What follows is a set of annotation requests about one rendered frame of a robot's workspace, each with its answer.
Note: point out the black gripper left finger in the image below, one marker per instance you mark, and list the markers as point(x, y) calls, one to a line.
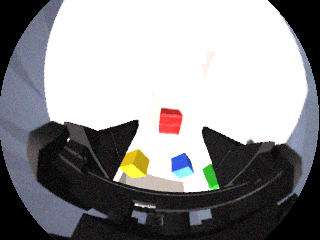
point(108, 146)

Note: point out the blue block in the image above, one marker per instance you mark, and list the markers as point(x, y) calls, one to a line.
point(182, 166)

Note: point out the red block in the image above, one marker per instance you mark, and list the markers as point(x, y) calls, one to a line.
point(170, 121)

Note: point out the green block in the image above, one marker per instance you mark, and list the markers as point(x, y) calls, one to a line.
point(208, 171)
point(212, 181)

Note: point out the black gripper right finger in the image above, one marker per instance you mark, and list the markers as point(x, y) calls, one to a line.
point(230, 157)

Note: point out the yellow block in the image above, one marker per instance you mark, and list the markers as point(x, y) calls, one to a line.
point(135, 164)

